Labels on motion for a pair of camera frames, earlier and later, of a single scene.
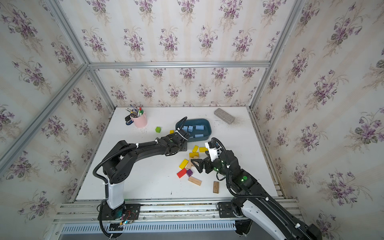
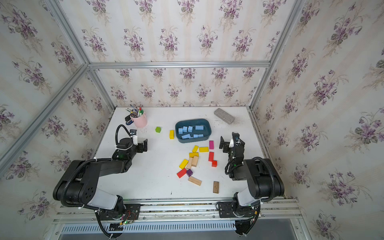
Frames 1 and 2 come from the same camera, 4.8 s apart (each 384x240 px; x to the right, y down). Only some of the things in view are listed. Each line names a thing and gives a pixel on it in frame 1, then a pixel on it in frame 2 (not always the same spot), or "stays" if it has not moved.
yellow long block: x=183 y=163 stays
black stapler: x=128 y=120 stays
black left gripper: x=185 y=147 to x=139 y=146
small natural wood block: x=215 y=187 stays
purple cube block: x=189 y=172 stays
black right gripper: x=207 y=162 to x=226 y=145
